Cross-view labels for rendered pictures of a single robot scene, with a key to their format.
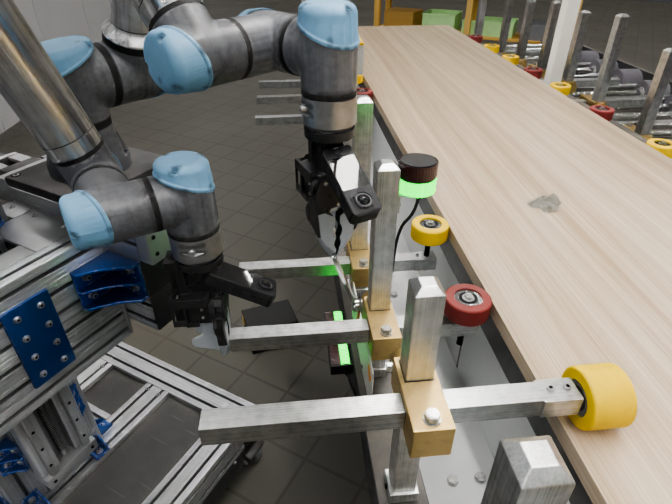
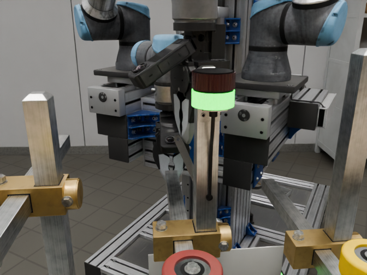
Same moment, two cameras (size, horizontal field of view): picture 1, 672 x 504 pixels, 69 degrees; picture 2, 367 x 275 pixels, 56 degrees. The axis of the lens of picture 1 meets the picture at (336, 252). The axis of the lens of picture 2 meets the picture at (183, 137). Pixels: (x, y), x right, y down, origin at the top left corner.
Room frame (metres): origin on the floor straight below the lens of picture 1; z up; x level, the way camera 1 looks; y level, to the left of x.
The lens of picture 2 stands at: (0.64, -0.60, 1.21)
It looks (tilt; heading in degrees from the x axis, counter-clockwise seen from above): 19 degrees down; 90
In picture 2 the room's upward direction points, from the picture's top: straight up
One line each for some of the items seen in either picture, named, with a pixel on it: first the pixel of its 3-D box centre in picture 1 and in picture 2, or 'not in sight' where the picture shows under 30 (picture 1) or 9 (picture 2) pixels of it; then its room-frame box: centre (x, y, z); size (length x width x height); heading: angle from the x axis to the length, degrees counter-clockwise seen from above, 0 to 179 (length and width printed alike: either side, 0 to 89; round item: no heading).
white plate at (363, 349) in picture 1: (360, 341); (216, 271); (0.71, -0.05, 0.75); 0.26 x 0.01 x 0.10; 6
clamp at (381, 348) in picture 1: (381, 322); (191, 239); (0.66, -0.08, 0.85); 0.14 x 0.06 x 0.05; 6
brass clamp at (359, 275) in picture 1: (359, 260); (324, 247); (0.91, -0.05, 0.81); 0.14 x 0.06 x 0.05; 6
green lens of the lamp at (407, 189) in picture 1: (416, 182); (212, 97); (0.69, -0.12, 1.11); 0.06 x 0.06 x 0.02
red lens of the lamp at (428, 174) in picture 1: (417, 167); (213, 79); (0.69, -0.12, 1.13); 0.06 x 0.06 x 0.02
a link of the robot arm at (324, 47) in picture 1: (326, 49); not in sight; (0.67, 0.01, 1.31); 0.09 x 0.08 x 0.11; 49
